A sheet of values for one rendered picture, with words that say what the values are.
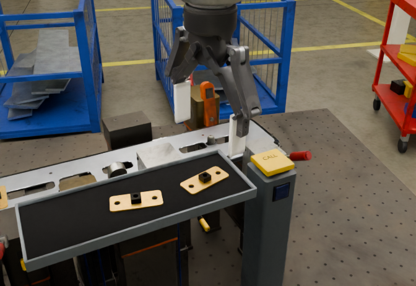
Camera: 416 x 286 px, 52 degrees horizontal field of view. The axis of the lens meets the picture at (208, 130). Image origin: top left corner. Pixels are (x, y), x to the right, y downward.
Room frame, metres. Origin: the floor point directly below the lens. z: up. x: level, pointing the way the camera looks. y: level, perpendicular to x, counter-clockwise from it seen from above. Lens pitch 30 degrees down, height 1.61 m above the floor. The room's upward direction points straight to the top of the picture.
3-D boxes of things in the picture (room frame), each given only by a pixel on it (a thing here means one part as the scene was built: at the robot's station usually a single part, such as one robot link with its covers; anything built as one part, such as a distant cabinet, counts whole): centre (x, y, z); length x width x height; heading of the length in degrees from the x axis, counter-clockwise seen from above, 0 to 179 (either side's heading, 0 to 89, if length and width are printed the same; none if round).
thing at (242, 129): (0.54, -0.06, 1.31); 0.03 x 0.01 x 0.05; 40
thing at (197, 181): (0.60, 0.01, 1.17); 0.08 x 0.04 x 0.01; 130
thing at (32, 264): (0.55, 0.11, 1.16); 0.37 x 0.14 x 0.02; 116
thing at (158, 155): (0.74, 0.09, 0.90); 0.13 x 0.08 x 0.41; 26
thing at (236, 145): (0.55, -0.04, 1.29); 0.03 x 0.01 x 0.07; 130
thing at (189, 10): (0.60, 0.00, 1.42); 0.08 x 0.07 x 0.09; 40
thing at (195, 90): (1.19, 0.03, 0.88); 0.14 x 0.09 x 0.36; 26
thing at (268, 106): (3.29, -0.04, 0.48); 1.20 x 0.80 x 0.95; 14
